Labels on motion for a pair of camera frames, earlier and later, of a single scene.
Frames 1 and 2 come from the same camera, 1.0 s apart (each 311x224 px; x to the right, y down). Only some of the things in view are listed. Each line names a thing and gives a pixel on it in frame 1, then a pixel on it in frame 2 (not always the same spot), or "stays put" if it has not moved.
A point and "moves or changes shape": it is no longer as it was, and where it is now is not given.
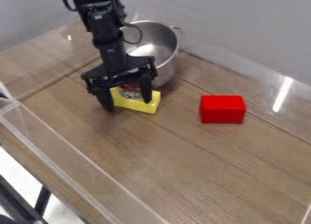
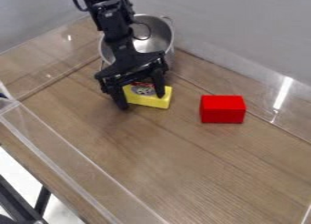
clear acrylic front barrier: x=48 y=185 stays put
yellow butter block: x=129 y=97 moves or changes shape
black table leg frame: x=11 y=198 stays put
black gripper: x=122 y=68 to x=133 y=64
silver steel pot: x=154 y=39 moves or changes shape
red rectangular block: x=223 y=108 stays put
